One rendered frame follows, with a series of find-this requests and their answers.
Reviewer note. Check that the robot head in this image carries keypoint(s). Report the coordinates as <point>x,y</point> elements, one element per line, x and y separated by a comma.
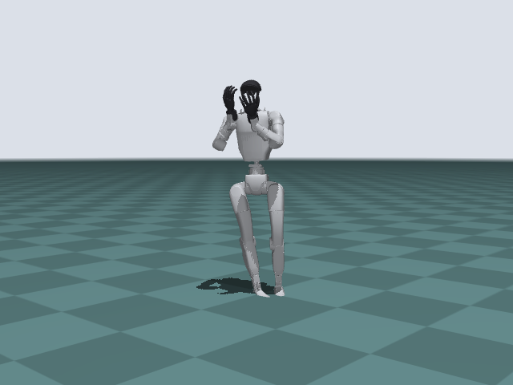
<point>250,85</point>

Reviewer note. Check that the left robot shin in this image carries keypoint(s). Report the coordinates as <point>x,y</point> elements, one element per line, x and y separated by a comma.
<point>278,257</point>

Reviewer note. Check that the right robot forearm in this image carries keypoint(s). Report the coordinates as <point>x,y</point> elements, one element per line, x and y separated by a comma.
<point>227,129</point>

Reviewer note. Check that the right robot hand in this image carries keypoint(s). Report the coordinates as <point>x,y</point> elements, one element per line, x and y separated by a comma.
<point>228,98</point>

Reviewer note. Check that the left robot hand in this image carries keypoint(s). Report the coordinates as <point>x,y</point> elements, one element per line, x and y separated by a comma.
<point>250,108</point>

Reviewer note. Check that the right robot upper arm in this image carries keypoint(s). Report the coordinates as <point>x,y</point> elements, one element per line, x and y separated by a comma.
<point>220,144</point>

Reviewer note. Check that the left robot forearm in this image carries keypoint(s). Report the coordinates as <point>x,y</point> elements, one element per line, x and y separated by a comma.
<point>263,132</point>

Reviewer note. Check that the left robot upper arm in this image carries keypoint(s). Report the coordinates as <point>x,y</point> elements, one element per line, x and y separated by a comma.
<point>277,122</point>

